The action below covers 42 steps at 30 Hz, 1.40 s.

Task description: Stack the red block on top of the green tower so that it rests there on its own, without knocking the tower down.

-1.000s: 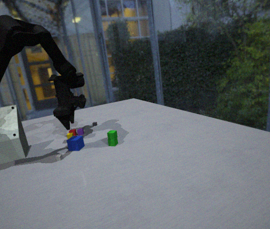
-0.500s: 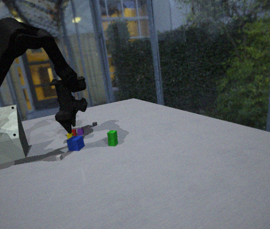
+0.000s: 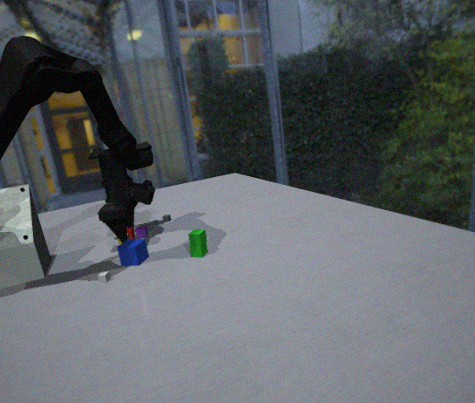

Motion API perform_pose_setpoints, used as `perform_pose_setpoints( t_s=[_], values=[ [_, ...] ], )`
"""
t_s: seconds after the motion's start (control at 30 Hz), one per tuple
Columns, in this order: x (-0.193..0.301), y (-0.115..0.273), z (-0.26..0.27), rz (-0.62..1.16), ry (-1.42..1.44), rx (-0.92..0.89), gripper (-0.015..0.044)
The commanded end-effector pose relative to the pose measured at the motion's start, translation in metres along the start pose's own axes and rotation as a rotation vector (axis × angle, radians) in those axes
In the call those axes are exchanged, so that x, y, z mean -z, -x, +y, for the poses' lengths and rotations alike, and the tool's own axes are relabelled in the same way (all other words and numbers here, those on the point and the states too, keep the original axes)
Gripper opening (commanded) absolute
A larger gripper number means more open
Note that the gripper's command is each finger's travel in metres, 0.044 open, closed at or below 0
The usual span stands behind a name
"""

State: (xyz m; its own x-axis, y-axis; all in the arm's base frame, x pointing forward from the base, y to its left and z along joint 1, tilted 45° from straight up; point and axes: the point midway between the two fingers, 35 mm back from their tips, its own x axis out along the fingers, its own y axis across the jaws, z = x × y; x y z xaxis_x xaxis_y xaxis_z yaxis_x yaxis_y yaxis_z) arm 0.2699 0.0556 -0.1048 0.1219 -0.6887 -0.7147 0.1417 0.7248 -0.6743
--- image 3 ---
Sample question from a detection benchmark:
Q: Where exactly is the red block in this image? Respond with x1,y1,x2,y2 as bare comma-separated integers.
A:
126,228,135,240

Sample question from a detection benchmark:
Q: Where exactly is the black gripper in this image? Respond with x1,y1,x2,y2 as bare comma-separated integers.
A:
98,173,139,243

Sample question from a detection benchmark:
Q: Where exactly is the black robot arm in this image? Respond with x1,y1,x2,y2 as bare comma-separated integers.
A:
0,36,155,205

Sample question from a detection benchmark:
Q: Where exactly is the green block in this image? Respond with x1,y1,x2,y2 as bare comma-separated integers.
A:
188,229,207,246
189,242,207,258

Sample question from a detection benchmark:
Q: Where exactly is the blue cube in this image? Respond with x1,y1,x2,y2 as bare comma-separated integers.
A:
117,239,149,265

